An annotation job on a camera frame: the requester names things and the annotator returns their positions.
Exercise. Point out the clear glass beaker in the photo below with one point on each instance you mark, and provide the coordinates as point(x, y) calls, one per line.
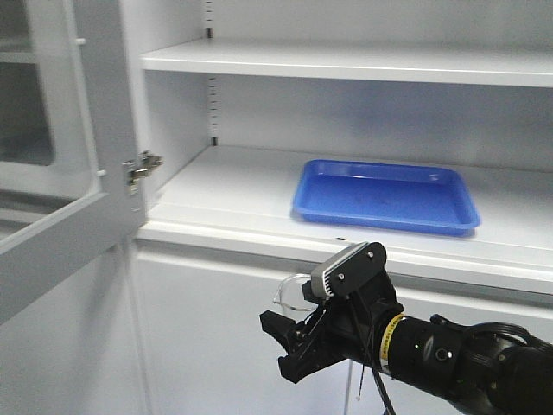
point(289, 294)

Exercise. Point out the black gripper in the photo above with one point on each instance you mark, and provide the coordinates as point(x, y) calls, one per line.
point(349, 328)

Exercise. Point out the upper cabinet shelf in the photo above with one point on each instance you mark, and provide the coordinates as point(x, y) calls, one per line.
point(355, 61)

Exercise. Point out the metal door hinge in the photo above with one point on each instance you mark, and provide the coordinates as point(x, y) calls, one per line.
point(142, 167)

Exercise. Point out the blue plastic tray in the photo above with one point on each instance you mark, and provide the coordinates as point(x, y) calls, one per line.
point(392, 196)

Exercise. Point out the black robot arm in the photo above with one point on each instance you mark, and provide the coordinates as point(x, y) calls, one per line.
point(487, 368)

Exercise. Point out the lower cabinet shelf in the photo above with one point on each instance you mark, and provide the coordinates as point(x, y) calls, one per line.
point(239, 199)

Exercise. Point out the cabinet shelf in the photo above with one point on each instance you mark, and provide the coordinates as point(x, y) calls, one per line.
point(239, 199)
point(355, 61)

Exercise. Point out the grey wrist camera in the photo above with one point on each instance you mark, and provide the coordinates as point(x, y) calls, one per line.
point(348, 270)

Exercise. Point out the glass cabinet door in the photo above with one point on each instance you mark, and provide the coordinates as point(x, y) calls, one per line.
point(69, 156)

